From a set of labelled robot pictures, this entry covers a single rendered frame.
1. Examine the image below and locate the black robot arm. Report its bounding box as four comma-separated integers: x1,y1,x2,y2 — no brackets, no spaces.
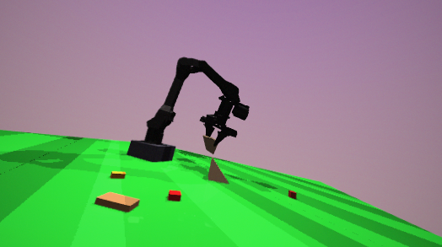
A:
141,57,250,145

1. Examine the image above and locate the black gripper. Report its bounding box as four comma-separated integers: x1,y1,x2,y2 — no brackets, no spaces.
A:
200,110,237,147

